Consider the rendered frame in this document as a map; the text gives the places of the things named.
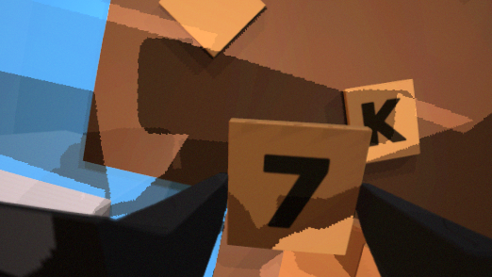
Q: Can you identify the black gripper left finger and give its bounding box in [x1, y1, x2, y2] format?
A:
[0, 172, 228, 277]

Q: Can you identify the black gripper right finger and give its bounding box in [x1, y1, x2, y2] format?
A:
[356, 183, 492, 277]

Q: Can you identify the orange flat square tile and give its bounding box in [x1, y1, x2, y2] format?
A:
[159, 0, 265, 58]

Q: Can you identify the tan square tile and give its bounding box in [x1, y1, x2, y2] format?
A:
[343, 79, 420, 163]
[226, 118, 372, 255]

